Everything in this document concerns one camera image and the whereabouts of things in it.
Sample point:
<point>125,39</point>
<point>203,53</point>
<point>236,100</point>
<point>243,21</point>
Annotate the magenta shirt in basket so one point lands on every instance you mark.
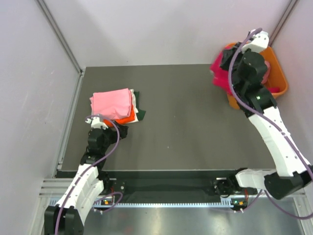
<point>274,90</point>

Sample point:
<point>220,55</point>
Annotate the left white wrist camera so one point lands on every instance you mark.
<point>96,123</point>

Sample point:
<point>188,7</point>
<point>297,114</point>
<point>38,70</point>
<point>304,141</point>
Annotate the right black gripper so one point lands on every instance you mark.
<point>228,54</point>

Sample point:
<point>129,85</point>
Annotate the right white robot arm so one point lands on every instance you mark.
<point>293,171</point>

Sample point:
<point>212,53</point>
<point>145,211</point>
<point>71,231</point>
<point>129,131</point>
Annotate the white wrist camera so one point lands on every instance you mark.
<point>96,123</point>
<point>257,43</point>

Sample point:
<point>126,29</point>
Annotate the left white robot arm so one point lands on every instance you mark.
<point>68,215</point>

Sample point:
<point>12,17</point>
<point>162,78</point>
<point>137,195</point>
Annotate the orange plastic basket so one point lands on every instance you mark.
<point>276,76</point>

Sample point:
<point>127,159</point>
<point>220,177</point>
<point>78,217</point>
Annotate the grey slotted cable duct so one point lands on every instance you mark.
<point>106,203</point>

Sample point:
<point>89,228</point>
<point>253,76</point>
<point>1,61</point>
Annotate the folded light pink t-shirt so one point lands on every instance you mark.
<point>112,105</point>

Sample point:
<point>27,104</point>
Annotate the dusty pink shirt in basket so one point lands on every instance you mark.
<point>265,77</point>

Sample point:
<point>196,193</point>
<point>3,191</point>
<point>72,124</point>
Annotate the magenta t-shirt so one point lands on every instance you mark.
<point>220,77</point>

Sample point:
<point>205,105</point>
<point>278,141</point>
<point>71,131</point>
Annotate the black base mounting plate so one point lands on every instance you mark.
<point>167,186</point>

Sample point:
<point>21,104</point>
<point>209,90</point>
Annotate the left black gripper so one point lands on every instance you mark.
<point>122,130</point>

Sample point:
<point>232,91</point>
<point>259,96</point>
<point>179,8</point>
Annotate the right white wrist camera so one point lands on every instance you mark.
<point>257,43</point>

